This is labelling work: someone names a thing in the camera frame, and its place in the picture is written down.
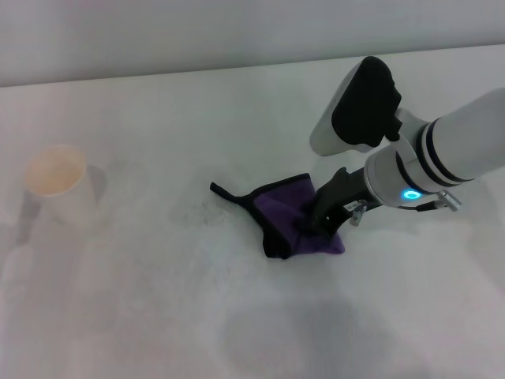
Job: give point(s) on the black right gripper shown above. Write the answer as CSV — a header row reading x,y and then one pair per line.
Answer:
x,y
339,197

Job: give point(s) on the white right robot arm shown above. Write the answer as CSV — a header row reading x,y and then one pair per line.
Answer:
x,y
446,154

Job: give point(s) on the black and white wrist camera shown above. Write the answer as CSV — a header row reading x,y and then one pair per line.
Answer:
x,y
359,110

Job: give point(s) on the white paper cup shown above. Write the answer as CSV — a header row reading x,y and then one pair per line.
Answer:
x,y
59,181

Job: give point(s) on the purple rag with black trim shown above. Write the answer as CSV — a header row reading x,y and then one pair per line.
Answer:
x,y
280,221

